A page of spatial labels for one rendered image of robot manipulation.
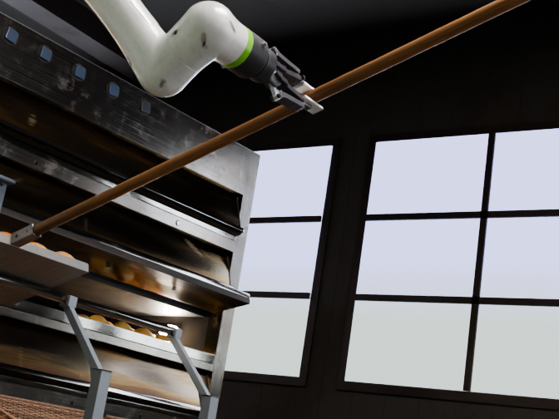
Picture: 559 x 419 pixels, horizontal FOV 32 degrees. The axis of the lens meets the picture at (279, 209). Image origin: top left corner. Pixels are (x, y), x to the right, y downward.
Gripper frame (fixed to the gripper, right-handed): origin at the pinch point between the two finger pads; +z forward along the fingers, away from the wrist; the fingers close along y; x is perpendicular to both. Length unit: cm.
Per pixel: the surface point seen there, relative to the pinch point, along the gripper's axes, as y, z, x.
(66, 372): 11, 70, -155
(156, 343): -7, 112, -150
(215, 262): -46, 138, -139
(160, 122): -89, 91, -124
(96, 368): 30, 33, -103
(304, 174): -159, 279, -177
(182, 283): -26, 107, -132
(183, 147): -84, 105, -126
